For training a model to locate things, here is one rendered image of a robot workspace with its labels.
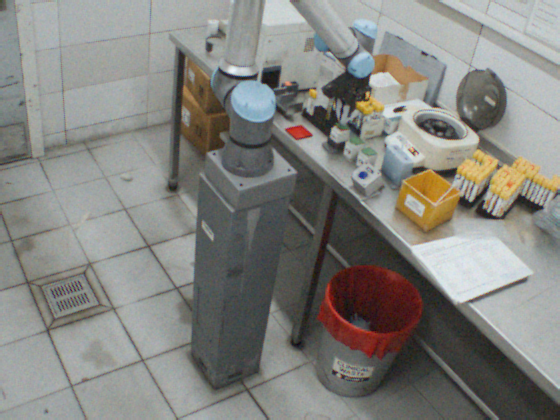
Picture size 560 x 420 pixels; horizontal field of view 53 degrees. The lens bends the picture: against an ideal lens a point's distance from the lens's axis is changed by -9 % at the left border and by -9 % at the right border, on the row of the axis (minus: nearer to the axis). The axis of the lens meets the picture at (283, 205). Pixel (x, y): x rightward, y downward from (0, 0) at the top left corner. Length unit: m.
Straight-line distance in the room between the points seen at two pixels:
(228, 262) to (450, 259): 0.65
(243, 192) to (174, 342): 0.98
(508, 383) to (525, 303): 0.68
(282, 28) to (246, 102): 0.63
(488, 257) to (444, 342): 0.66
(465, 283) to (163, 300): 1.42
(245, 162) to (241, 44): 0.32
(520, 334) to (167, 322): 1.48
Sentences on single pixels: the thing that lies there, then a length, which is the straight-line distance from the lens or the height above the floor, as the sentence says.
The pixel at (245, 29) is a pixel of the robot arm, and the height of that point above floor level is 1.33.
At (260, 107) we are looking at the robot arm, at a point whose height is 1.16.
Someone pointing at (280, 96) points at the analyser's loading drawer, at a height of 0.94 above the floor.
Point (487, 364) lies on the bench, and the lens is 2.33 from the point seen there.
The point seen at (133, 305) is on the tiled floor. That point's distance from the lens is 2.59.
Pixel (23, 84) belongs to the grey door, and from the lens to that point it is 3.27.
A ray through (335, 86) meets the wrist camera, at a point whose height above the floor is 1.12.
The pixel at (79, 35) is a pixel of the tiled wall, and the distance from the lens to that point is 3.30.
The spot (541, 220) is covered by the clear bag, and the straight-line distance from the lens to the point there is 1.98.
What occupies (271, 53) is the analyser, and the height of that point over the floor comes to 1.06.
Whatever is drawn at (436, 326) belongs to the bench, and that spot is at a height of 0.27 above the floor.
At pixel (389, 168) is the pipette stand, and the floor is 0.92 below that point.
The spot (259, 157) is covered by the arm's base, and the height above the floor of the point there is 1.01.
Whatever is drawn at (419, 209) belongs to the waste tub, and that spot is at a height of 0.93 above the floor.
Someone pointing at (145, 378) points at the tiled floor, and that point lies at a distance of 2.35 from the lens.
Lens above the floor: 1.92
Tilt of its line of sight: 37 degrees down
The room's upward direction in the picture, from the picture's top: 10 degrees clockwise
